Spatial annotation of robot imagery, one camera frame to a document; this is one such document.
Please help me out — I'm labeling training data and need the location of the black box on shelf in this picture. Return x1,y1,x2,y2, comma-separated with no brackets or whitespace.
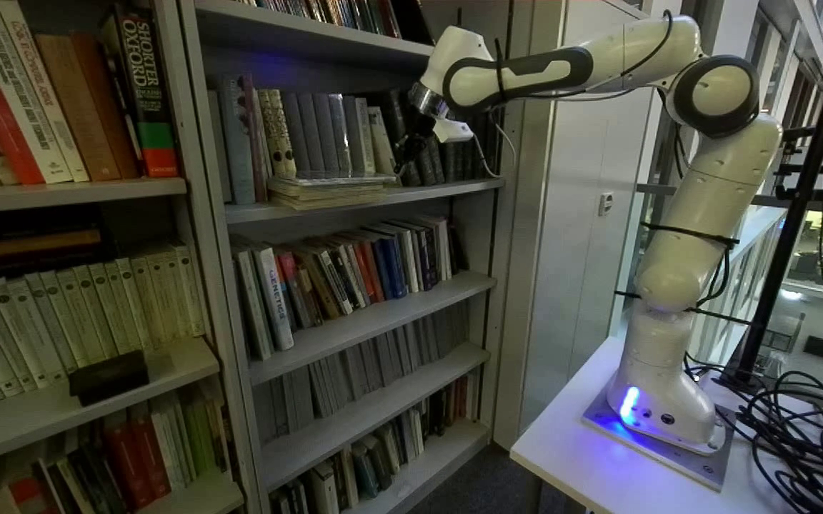
69,352,149,407

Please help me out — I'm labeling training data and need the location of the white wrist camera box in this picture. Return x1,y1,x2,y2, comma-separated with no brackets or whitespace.
433,117,475,144

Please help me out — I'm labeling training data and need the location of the dark book with green base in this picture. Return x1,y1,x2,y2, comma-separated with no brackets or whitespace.
102,4,180,178

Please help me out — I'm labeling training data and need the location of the stack of thin flat books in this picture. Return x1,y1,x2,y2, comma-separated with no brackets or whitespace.
269,178,395,208

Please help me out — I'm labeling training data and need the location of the grey metal bookshelf unit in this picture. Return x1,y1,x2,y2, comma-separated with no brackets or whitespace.
176,0,500,514
0,0,245,514

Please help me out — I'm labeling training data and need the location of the grey metal bookshelf right unit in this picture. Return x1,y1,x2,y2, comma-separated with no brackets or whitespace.
176,0,500,514

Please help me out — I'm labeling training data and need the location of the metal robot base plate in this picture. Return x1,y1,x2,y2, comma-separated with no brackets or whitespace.
583,385,733,491

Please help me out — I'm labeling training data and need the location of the black metal stand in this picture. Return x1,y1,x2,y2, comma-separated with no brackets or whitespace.
722,104,823,388

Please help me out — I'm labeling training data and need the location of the brown hardcover book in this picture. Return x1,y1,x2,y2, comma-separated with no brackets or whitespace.
38,35,136,182

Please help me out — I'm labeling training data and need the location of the white table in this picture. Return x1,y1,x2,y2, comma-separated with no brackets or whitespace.
512,335,823,514

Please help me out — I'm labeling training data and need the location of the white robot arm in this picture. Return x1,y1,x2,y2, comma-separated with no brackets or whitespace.
396,15,780,455

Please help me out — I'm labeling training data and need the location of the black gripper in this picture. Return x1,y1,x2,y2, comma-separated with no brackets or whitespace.
395,115,433,168

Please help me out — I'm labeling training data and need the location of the grey metal bookshelf left unit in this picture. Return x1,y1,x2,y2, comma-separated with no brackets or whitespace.
0,0,245,514

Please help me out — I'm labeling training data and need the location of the black cable bundle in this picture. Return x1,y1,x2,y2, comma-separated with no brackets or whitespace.
685,367,823,514

